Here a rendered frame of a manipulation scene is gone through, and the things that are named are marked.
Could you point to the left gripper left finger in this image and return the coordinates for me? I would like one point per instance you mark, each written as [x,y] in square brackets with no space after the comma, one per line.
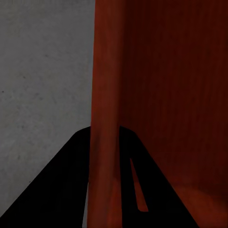
[56,197]

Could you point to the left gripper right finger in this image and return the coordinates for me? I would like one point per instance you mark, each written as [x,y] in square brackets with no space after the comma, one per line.
[166,210]

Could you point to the storage box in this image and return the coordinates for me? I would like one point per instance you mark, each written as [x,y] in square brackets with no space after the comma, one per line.
[160,69]

